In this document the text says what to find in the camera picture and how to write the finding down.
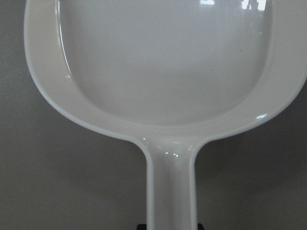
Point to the beige plastic dustpan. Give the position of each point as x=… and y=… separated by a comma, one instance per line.
x=168, y=76

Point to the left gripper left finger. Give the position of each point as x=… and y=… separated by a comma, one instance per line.
x=141, y=227

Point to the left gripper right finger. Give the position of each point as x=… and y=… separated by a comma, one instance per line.
x=200, y=227

